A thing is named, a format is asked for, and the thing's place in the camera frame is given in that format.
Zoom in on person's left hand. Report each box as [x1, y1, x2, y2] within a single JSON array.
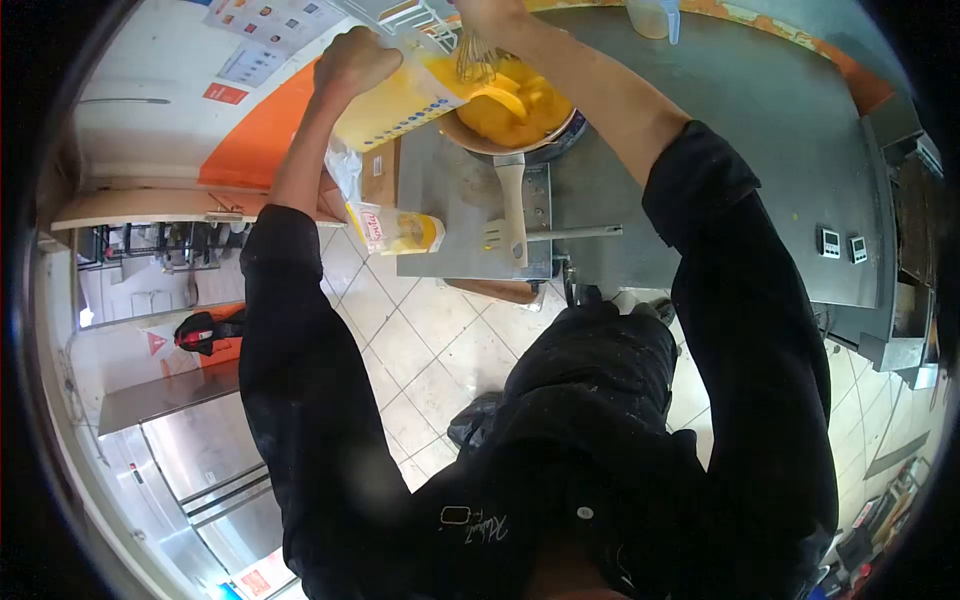
[[313, 26, 405, 102]]

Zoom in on person's right hand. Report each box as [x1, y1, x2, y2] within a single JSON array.
[[453, 0, 528, 35]]

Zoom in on person's left fingers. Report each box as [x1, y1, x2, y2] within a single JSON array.
[[351, 27, 405, 78]]

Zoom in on metal wire whisk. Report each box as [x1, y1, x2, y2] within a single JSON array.
[[454, 24, 504, 85]]

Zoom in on clear plastic bag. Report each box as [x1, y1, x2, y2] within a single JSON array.
[[324, 138, 366, 205]]

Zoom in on brown cardboard piece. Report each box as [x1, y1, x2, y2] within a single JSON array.
[[362, 138, 399, 210]]

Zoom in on yellow carton with red label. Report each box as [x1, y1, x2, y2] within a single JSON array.
[[346, 201, 447, 258]]

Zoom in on brown wooden board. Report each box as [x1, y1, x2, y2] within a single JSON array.
[[442, 278, 543, 306]]

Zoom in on clear measuring jug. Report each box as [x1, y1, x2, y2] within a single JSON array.
[[624, 0, 683, 45]]

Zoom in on beige counter with shelves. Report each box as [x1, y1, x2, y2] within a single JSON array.
[[50, 187, 348, 329]]

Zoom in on black and red bag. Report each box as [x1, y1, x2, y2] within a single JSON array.
[[173, 308, 248, 358]]

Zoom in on person's legs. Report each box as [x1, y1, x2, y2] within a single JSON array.
[[516, 288, 681, 453]]

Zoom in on stainless steel refrigerator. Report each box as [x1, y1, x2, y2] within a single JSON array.
[[97, 360, 303, 600]]

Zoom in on person's body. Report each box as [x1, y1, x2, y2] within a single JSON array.
[[238, 120, 840, 600]]

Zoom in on stainless steel appliance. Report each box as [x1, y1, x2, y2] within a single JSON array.
[[861, 93, 948, 391]]

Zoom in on white wire rack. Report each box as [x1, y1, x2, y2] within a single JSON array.
[[352, 0, 463, 55]]

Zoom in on wall poster with pictures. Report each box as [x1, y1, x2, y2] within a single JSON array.
[[202, 0, 355, 89]]

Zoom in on small red wall sign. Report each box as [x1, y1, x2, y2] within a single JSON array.
[[201, 81, 250, 107]]

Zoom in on pan with beige handle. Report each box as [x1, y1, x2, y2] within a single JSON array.
[[437, 56, 590, 270]]

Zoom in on slotted spatula with metal handle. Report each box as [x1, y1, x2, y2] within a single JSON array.
[[480, 217, 624, 253]]

